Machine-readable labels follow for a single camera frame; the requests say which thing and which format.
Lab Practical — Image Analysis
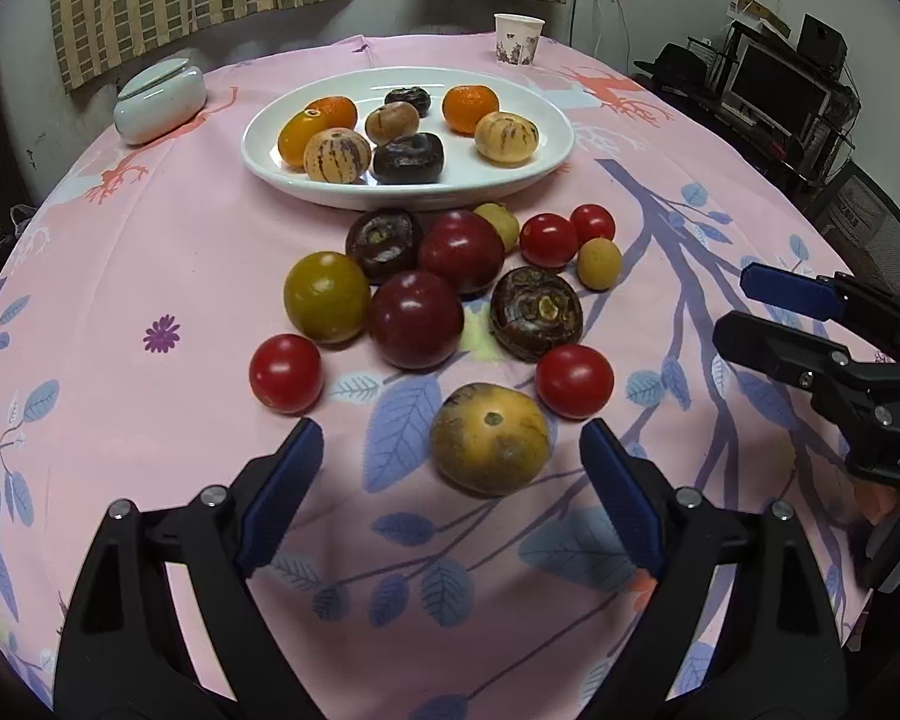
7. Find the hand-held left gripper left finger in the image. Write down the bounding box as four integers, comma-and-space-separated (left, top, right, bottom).
52, 418, 325, 720

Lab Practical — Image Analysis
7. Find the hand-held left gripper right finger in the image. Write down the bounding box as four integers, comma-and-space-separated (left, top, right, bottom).
579, 420, 848, 720

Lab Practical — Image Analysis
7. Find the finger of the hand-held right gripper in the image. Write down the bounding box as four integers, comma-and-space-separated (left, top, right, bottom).
740, 264, 900, 365
712, 310, 857, 400

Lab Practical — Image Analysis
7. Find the red cherry tomato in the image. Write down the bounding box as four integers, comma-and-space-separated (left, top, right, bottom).
519, 213, 578, 271
569, 203, 617, 247
535, 343, 615, 420
249, 334, 324, 415

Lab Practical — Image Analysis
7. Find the tan pepino melon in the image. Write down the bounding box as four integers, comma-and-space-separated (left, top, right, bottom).
430, 382, 552, 497
364, 101, 421, 146

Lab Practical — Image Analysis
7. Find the small yellow longan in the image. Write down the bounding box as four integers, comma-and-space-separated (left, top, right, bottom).
576, 237, 623, 291
472, 202, 521, 252

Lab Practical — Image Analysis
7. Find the dark brown water chestnut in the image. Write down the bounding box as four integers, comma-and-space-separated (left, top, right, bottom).
489, 265, 584, 363
345, 208, 425, 286

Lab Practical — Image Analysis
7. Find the yellow-green tomato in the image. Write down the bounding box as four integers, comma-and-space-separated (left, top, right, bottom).
283, 251, 372, 344

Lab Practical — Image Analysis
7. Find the dark red tomato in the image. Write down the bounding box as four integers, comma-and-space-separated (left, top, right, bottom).
367, 271, 464, 371
418, 210, 506, 296

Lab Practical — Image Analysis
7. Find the white oval plate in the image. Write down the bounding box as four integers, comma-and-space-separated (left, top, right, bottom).
241, 69, 575, 212

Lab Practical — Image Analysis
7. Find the striped pepino melon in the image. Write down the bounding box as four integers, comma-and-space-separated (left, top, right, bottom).
474, 111, 539, 167
303, 127, 373, 183

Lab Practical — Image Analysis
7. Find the orange-yellow tomato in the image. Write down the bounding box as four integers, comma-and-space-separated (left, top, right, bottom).
277, 109, 331, 170

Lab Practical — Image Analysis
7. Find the tangerine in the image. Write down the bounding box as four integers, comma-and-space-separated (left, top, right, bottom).
304, 95, 359, 132
442, 84, 499, 136

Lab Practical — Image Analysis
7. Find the small dark chestnut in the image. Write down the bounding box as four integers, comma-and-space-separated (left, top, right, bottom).
385, 86, 431, 115

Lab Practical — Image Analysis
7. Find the person's right hand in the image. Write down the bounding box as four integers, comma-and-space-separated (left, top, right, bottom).
853, 478, 900, 527

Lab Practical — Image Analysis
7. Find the black mesh office chair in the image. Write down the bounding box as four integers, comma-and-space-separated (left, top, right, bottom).
806, 157, 900, 293

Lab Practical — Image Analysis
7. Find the black computer desk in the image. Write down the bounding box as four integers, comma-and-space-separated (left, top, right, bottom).
630, 34, 871, 200

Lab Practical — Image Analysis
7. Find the computer monitor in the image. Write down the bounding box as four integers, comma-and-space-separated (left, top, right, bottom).
724, 41, 833, 140

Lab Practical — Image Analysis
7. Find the black speaker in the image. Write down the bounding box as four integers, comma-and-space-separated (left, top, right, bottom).
797, 13, 848, 76

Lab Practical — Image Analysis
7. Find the pink printed tablecloth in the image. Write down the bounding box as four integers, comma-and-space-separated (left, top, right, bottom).
0, 31, 893, 720

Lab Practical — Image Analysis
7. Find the cardboard box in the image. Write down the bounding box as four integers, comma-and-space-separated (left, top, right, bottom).
727, 0, 792, 38

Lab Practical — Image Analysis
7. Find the printed paper cup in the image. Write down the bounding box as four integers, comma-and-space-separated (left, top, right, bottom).
493, 13, 546, 68

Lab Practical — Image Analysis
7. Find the white lidded ceramic jar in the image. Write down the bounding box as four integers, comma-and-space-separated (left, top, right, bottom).
114, 58, 206, 146

